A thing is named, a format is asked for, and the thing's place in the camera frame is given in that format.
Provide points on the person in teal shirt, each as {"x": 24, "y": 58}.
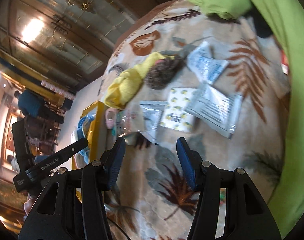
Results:
{"x": 32, "y": 105}

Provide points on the silver foil packet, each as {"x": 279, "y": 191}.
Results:
{"x": 152, "y": 113}

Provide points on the red white packet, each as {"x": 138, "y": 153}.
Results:
{"x": 124, "y": 122}

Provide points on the yellow towel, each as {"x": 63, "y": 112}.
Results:
{"x": 128, "y": 83}

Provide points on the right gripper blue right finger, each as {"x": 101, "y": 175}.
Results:
{"x": 190, "y": 163}

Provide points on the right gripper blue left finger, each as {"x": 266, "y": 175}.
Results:
{"x": 114, "y": 161}

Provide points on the blue cloth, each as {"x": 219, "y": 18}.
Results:
{"x": 84, "y": 130}

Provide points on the brown furry plush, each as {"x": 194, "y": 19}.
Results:
{"x": 162, "y": 72}

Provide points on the red white small box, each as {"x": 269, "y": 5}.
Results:
{"x": 284, "y": 63}

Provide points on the white blue desiccant packet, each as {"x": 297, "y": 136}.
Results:
{"x": 204, "y": 66}

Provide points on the leaf patterned beige blanket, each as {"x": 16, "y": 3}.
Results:
{"x": 151, "y": 199}

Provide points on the wooden glass doors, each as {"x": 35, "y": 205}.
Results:
{"x": 67, "y": 41}

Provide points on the white black-text packet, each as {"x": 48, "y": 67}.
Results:
{"x": 218, "y": 111}

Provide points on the left hand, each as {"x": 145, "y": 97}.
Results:
{"x": 29, "y": 203}

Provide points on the lemon print packet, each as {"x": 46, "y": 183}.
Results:
{"x": 174, "y": 115}

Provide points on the lime green cloth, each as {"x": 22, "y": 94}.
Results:
{"x": 286, "y": 20}

